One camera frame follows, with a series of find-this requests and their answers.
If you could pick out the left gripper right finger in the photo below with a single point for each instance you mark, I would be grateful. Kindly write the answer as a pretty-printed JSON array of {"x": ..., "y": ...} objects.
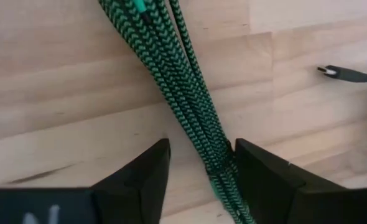
[{"x": 264, "y": 180}]

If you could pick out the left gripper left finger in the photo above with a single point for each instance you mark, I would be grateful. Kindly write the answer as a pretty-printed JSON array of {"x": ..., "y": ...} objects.
[{"x": 140, "y": 186}]

